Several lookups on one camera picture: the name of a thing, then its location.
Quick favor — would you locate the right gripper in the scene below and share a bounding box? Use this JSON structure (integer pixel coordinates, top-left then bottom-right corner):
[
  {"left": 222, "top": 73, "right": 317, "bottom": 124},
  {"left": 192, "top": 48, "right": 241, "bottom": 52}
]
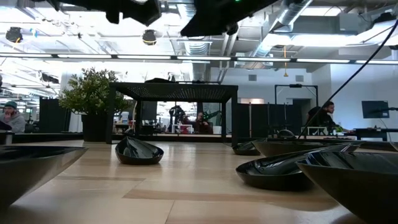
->
[{"left": 180, "top": 0, "right": 249, "bottom": 37}]

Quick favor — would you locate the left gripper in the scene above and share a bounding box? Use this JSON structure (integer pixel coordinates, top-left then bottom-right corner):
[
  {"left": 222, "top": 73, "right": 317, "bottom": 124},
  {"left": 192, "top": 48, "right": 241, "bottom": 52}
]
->
[{"left": 105, "top": 0, "right": 162, "bottom": 27}]

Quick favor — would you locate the small black mini plate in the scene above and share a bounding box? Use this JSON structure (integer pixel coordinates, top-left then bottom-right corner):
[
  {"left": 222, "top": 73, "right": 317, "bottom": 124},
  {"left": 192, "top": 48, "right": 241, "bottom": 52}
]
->
[{"left": 232, "top": 141, "right": 262, "bottom": 156}]

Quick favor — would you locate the black mouse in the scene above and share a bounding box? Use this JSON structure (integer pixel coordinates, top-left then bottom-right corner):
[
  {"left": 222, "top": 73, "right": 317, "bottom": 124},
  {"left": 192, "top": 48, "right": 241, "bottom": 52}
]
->
[{"left": 251, "top": 138, "right": 366, "bottom": 158}]

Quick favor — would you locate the black spoon shaped mini plate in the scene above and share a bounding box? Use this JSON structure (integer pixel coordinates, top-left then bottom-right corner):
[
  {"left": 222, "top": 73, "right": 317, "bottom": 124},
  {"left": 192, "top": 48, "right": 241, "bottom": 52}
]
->
[{"left": 235, "top": 143, "right": 361, "bottom": 192}]

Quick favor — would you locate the large black plastic plate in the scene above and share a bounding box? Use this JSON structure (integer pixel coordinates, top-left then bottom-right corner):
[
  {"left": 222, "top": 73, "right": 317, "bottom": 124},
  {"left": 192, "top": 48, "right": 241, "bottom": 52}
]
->
[{"left": 0, "top": 145, "right": 88, "bottom": 214}]

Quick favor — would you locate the black leaf shaped mini plate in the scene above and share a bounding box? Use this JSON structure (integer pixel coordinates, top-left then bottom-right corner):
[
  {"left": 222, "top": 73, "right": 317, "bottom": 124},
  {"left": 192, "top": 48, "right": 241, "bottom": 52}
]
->
[{"left": 114, "top": 136, "right": 165, "bottom": 166}]

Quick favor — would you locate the long ceiling light strip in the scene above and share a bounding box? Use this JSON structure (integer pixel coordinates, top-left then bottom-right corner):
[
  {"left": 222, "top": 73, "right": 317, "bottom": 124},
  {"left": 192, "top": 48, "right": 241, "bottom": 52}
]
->
[{"left": 0, "top": 53, "right": 398, "bottom": 65}]

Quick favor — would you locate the black mesh rack table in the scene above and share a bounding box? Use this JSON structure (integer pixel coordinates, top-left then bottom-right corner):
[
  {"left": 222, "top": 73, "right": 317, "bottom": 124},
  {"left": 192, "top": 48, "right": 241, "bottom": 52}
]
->
[{"left": 104, "top": 82, "right": 239, "bottom": 147}]

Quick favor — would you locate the yellow hanging pendant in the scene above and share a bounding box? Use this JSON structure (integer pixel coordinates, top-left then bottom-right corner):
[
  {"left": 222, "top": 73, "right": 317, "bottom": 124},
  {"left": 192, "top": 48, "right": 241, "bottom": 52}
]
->
[{"left": 282, "top": 45, "right": 289, "bottom": 78}]

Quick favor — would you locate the green potted plant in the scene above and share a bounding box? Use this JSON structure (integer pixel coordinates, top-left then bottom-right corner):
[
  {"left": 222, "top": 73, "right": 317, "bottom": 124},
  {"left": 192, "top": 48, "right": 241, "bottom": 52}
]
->
[{"left": 58, "top": 67, "right": 133, "bottom": 116}]

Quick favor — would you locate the person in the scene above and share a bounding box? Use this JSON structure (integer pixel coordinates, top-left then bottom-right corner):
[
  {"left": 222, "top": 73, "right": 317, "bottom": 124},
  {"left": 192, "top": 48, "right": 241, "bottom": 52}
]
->
[
  {"left": 306, "top": 101, "right": 343, "bottom": 131},
  {"left": 192, "top": 111, "right": 214, "bottom": 135},
  {"left": 0, "top": 101, "right": 27, "bottom": 134}
]

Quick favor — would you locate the black partition panel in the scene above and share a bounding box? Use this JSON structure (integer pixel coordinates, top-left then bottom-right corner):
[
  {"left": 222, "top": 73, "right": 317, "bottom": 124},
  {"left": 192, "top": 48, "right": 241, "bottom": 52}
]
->
[
  {"left": 238, "top": 103, "right": 304, "bottom": 138},
  {"left": 39, "top": 98, "right": 71, "bottom": 134}
]

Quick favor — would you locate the black plant pot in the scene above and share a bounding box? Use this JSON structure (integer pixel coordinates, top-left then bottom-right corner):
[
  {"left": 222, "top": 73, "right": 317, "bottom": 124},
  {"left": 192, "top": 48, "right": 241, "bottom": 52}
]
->
[{"left": 81, "top": 113, "right": 108, "bottom": 143}]

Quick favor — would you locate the black domed object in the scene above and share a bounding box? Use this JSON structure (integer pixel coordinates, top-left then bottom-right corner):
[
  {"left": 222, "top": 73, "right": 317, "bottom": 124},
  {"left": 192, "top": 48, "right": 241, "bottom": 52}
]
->
[{"left": 277, "top": 129, "right": 296, "bottom": 139}]

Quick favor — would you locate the grey bin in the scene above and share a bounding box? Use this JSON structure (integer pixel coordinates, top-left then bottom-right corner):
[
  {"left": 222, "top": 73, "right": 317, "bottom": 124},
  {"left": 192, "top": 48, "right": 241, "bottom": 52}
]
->
[{"left": 0, "top": 129, "right": 16, "bottom": 146}]

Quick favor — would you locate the dark desk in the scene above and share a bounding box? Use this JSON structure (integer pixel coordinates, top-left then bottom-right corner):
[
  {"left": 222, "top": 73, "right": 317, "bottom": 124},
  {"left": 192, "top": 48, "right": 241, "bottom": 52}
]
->
[{"left": 354, "top": 127, "right": 398, "bottom": 141}]

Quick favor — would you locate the silver ribbed ventilation duct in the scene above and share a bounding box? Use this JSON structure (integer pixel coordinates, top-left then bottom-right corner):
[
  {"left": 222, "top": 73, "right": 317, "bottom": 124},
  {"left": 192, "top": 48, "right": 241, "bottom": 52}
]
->
[{"left": 183, "top": 40, "right": 213, "bottom": 57}]

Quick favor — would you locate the black frame stand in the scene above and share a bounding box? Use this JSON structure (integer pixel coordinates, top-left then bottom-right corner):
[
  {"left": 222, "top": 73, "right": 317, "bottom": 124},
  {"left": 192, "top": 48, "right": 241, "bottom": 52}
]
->
[{"left": 274, "top": 83, "right": 319, "bottom": 108}]

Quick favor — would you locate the white frame stand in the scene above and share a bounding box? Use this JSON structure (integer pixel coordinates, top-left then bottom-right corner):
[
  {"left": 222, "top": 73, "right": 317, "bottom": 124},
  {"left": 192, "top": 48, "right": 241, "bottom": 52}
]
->
[{"left": 171, "top": 123, "right": 193, "bottom": 134}]

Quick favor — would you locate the long black cable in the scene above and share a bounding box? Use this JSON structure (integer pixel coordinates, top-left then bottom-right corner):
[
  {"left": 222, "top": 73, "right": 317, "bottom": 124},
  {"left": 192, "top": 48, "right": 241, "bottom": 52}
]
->
[{"left": 297, "top": 18, "right": 398, "bottom": 140}]

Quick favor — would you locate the dark wall monitor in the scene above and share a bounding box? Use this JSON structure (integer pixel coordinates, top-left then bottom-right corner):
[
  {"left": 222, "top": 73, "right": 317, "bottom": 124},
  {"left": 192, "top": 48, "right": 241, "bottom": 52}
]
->
[{"left": 361, "top": 100, "right": 390, "bottom": 119}]

